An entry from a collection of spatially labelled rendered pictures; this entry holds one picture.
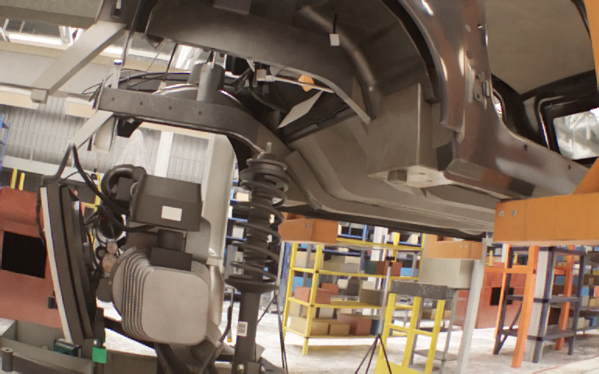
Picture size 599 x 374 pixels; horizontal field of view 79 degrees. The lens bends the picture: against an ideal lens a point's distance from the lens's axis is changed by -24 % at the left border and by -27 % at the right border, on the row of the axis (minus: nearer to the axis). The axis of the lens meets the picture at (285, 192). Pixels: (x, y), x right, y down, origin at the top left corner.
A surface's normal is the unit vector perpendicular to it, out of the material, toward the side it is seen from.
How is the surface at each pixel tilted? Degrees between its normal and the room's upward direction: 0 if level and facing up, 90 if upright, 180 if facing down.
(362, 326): 90
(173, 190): 79
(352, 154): 107
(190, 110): 90
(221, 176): 90
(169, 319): 90
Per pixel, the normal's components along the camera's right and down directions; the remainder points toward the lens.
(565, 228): -0.92, -0.17
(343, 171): 0.25, 0.12
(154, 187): 0.40, -0.27
